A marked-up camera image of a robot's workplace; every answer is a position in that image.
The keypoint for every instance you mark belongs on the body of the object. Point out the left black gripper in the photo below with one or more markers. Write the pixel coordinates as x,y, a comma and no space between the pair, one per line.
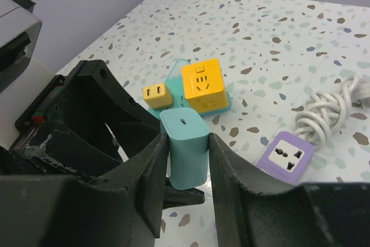
49,142

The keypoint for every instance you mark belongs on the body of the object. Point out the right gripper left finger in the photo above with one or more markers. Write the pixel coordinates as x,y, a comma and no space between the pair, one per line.
121,208

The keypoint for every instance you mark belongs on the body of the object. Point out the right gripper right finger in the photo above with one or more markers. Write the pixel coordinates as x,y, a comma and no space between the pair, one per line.
252,208

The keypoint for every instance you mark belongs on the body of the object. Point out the yellow small plug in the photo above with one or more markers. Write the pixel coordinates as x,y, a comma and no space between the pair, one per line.
158,96

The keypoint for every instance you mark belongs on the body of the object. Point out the teal small plug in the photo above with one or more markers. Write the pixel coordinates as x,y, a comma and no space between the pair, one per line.
188,138

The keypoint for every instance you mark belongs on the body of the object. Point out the teal triangular socket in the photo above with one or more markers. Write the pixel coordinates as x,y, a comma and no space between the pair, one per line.
174,83

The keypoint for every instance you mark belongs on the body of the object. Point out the yellow cube socket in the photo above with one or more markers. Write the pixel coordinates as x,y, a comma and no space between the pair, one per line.
204,87

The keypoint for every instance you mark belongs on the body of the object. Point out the purple power strip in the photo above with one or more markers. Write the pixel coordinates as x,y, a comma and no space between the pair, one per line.
286,158

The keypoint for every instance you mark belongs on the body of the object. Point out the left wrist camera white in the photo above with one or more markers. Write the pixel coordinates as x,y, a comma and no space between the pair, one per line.
22,77

